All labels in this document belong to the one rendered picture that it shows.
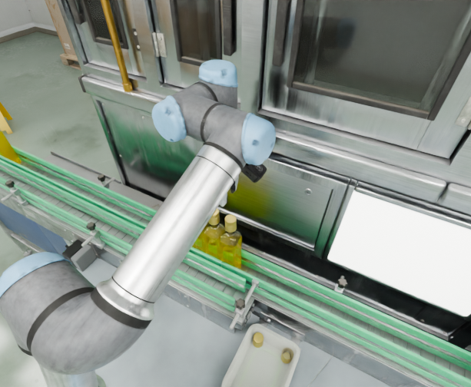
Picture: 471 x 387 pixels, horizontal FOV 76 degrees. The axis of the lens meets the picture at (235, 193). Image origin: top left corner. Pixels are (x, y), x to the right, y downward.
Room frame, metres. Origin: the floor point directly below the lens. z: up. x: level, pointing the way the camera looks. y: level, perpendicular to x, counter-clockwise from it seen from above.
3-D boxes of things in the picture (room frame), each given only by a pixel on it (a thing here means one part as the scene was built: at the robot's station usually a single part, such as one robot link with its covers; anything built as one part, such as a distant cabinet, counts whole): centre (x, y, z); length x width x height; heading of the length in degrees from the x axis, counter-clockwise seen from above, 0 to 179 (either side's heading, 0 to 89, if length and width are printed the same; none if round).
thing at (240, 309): (0.41, -0.03, 0.95); 0.17 x 0.03 x 0.12; 151
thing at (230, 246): (0.58, 0.01, 0.99); 0.06 x 0.06 x 0.21; 63
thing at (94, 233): (0.66, 0.52, 0.94); 0.07 x 0.04 x 0.13; 151
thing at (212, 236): (0.60, 0.07, 0.99); 0.06 x 0.06 x 0.21; 62
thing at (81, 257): (0.69, 0.63, 0.79); 0.08 x 0.08 x 0.08; 61
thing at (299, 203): (0.57, -0.27, 1.15); 0.90 x 0.03 x 0.34; 61
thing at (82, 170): (0.99, 0.55, 0.84); 0.95 x 0.09 x 0.11; 61
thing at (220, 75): (0.58, 0.03, 1.55); 0.09 x 0.08 x 0.11; 142
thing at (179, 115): (0.50, 0.08, 1.55); 0.11 x 0.11 x 0.08; 52
